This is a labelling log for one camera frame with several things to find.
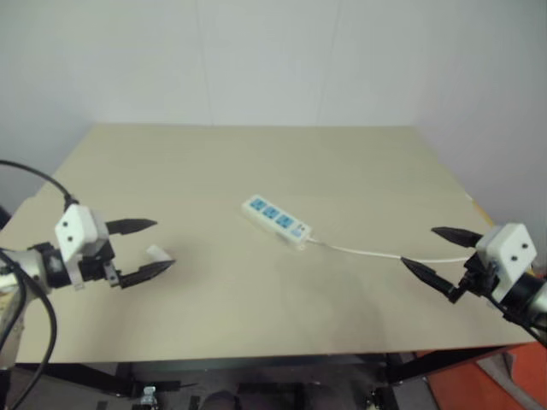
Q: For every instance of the black metal table frame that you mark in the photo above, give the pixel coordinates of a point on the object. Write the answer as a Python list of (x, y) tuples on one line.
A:
[(85, 378)]

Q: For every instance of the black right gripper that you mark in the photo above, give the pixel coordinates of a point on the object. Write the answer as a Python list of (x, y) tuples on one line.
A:
[(478, 277)]

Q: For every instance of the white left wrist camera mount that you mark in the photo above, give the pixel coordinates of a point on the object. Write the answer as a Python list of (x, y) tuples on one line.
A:
[(74, 226)]

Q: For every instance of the small white plug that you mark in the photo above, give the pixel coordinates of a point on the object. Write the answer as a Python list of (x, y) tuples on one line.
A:
[(157, 253)]

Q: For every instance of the white power strip blue sockets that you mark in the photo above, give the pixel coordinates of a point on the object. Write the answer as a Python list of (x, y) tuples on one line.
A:
[(275, 221)]

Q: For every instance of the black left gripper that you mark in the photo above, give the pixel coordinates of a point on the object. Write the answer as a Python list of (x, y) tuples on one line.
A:
[(97, 265)]

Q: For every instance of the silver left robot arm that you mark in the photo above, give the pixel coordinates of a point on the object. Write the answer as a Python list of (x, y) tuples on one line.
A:
[(30, 267)]

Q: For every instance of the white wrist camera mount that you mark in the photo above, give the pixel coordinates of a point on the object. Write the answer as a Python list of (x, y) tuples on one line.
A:
[(508, 247), (74, 226)]

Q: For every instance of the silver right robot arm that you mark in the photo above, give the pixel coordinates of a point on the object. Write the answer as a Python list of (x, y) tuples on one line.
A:
[(530, 294)]

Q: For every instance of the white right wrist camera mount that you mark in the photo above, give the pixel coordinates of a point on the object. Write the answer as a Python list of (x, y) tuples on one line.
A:
[(508, 247)]

